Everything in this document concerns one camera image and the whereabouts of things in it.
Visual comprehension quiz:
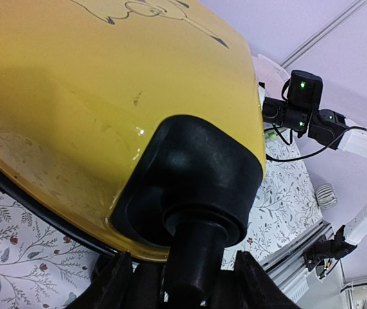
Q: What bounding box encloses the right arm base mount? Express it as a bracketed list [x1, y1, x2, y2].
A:
[303, 225, 357, 279]

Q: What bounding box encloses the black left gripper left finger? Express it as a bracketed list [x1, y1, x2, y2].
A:
[90, 252, 133, 308]

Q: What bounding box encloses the floral table mat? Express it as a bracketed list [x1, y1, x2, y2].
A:
[0, 130, 322, 308]

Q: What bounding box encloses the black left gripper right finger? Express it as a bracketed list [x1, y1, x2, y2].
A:
[234, 251, 300, 309]

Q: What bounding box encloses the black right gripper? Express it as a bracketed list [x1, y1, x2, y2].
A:
[262, 70, 348, 149]

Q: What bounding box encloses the green drawer box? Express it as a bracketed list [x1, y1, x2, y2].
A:
[264, 127, 279, 141]

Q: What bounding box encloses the pink purple drawer box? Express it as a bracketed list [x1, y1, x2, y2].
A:
[252, 54, 290, 100]

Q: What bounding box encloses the yellow Pikachu suitcase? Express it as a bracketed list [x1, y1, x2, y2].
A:
[0, 1, 265, 308]

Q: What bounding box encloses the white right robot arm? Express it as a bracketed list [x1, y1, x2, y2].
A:
[262, 70, 367, 250]

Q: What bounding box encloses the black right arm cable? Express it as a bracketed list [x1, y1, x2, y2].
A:
[264, 126, 367, 162]

